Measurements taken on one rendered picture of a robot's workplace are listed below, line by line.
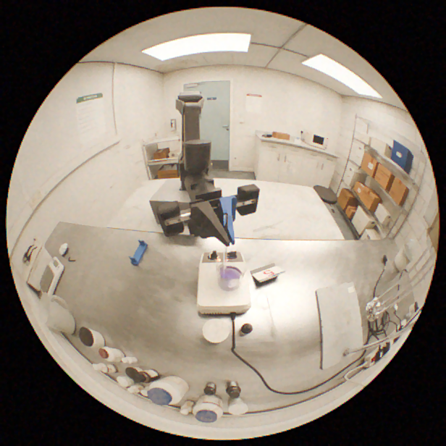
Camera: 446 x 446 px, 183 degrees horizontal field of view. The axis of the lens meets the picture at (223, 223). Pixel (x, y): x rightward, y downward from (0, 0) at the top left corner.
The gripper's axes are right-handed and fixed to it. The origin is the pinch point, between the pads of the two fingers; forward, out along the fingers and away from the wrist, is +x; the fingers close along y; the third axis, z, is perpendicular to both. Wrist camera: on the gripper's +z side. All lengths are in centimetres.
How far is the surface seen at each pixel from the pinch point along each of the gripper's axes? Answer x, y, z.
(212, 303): 5.7, 4.7, 17.0
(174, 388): 24.0, 19.9, 16.3
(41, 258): -29, 100, 17
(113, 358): 16.0, 36.6, 19.5
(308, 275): 9.0, -28.2, 25.9
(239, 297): 6.7, -1.4, 17.0
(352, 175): -63, -255, 38
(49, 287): -13, 87, 23
